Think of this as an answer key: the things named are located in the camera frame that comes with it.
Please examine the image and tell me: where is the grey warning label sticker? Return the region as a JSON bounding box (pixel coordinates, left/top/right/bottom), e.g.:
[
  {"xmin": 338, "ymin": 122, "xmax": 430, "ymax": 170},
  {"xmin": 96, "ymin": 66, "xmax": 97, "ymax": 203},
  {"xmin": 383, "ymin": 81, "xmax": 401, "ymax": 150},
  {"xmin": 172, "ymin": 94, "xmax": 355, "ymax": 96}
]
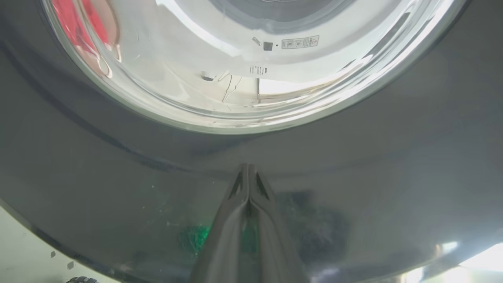
[{"xmin": 281, "ymin": 35, "xmax": 320, "ymax": 50}]

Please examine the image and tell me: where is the dark glass washing machine door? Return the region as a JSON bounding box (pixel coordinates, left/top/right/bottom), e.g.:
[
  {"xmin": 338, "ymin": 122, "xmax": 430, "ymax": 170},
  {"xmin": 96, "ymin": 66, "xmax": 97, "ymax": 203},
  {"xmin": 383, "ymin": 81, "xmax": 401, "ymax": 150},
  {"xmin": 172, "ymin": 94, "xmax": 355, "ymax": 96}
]
[{"xmin": 0, "ymin": 0, "xmax": 503, "ymax": 283}]

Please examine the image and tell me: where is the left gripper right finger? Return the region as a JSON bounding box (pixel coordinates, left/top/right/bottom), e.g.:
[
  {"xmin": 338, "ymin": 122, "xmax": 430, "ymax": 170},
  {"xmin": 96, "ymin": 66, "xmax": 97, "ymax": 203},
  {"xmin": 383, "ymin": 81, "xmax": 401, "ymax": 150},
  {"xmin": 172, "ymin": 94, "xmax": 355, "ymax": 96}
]
[{"xmin": 249, "ymin": 164, "xmax": 310, "ymax": 283}]

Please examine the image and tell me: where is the red sports jersey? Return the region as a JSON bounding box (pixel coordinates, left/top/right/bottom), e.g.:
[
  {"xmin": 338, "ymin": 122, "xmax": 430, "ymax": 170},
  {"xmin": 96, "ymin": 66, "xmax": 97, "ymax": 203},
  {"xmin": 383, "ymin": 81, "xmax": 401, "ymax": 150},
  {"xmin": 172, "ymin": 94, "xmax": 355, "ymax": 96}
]
[{"xmin": 50, "ymin": 0, "xmax": 111, "ymax": 53}]

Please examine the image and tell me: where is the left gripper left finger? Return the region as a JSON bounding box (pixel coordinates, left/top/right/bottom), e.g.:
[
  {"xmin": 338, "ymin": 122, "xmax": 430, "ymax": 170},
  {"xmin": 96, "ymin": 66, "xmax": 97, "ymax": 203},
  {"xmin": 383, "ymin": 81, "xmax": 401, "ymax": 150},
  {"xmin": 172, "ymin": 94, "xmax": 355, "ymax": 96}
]
[{"xmin": 191, "ymin": 164, "xmax": 249, "ymax": 283}]

